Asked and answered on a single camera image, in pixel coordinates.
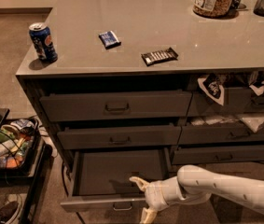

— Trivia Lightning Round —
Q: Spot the shoe on cart shelf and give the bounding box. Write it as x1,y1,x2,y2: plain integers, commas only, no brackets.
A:
0,195,22,224

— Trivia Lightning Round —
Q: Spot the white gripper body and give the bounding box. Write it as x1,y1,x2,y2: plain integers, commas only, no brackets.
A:
145,176,211,212

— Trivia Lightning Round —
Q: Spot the black chocolate bar wrapper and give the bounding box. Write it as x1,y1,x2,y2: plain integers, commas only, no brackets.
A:
141,48,178,66

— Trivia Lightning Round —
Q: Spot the large jar of nuts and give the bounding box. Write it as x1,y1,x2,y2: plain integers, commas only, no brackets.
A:
193,0,232,18

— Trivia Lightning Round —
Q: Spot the blue snack packet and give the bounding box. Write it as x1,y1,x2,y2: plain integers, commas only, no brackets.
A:
99,31,121,49

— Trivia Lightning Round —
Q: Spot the grey drawer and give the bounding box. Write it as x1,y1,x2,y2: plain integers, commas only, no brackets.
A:
178,122,264,145
40,91,191,122
172,144,264,165
61,147,173,212
57,124,181,149
188,87,264,117

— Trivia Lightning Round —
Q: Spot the black bin of bottles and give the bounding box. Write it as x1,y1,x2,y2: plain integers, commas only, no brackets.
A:
0,118,40,173

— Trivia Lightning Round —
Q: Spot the grey drawer cabinet with counter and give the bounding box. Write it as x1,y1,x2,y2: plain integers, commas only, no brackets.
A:
15,0,264,214

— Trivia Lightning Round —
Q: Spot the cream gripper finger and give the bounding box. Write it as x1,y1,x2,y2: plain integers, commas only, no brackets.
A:
140,207,158,224
129,176,149,192

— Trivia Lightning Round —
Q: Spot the clear plastic bag in drawer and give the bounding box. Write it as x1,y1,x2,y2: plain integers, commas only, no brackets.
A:
189,113,264,133

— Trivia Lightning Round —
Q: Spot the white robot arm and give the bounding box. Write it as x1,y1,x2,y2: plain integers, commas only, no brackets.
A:
130,165,264,224

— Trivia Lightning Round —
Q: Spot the blue Pepsi soda can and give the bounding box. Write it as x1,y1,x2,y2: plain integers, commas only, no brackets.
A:
29,22,58,63

